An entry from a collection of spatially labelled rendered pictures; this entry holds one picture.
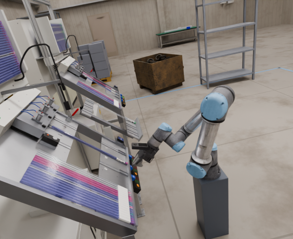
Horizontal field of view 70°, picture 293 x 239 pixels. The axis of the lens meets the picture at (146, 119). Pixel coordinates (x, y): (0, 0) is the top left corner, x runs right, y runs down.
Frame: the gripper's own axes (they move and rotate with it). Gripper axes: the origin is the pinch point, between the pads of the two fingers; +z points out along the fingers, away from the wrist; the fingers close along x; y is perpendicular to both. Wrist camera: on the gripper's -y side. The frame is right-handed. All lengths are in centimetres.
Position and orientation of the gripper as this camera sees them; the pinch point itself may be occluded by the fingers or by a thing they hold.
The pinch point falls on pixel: (132, 165)
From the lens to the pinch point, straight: 139.5
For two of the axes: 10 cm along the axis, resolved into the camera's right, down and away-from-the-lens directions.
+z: -5.9, 7.7, 2.5
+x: -1.5, -4.1, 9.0
